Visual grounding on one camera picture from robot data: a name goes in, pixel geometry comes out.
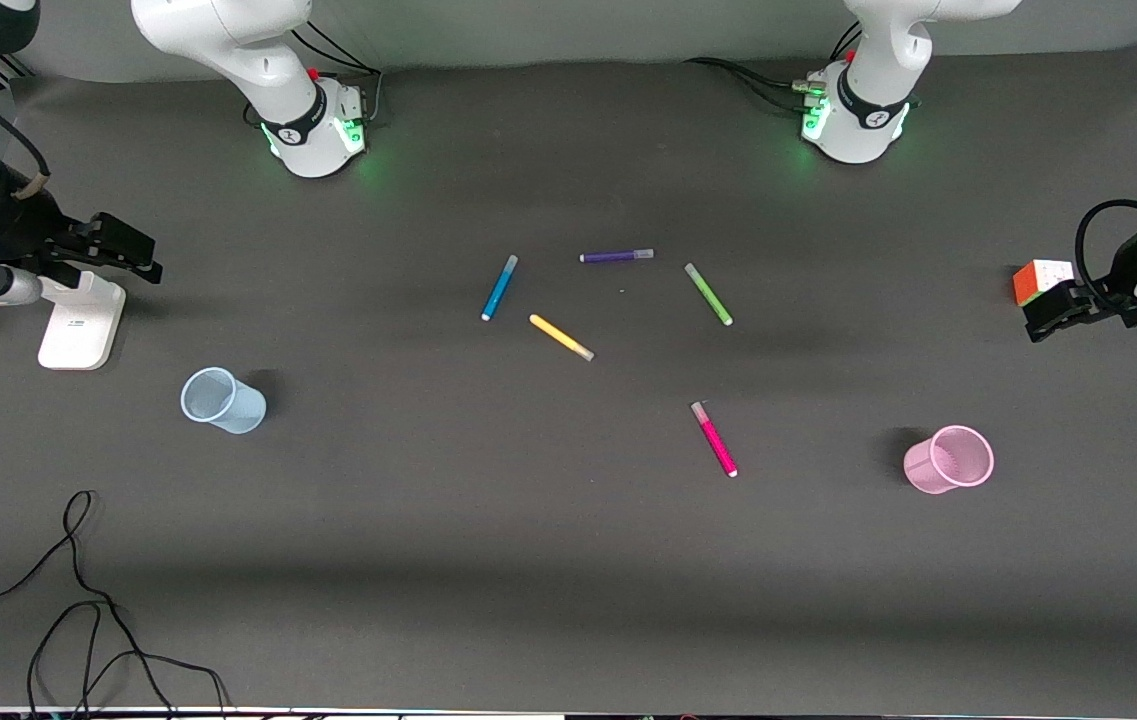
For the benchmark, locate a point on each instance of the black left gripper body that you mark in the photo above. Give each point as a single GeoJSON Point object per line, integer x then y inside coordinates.
{"type": "Point", "coordinates": [1112, 291]}

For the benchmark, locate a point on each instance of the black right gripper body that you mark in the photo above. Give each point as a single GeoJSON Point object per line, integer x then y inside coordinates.
{"type": "Point", "coordinates": [21, 233]}

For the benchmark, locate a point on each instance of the pink marker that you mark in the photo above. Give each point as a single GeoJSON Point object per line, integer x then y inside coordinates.
{"type": "Point", "coordinates": [714, 440]}

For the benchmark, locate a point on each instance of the blue marker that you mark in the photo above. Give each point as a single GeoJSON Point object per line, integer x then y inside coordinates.
{"type": "Point", "coordinates": [499, 289]}

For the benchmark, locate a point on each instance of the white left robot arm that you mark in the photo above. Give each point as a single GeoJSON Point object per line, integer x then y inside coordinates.
{"type": "Point", "coordinates": [873, 60]}

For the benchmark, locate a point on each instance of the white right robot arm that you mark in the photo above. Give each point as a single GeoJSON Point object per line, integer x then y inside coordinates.
{"type": "Point", "coordinates": [258, 60]}

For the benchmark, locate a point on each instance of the multicoloured puzzle cube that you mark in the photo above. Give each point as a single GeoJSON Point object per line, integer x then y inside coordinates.
{"type": "Point", "coordinates": [1040, 280]}

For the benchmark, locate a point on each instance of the translucent pink cup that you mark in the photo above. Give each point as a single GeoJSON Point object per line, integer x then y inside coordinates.
{"type": "Point", "coordinates": [948, 462]}

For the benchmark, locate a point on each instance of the translucent blue cup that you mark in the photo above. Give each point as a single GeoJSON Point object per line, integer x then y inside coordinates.
{"type": "Point", "coordinates": [228, 405]}

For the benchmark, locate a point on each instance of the green marker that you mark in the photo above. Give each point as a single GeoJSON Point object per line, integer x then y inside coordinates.
{"type": "Point", "coordinates": [708, 293]}

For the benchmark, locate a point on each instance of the purple marker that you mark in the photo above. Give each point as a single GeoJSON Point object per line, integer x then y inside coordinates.
{"type": "Point", "coordinates": [616, 256]}

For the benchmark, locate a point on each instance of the yellow marker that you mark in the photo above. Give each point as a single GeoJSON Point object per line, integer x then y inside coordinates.
{"type": "Point", "coordinates": [561, 337]}

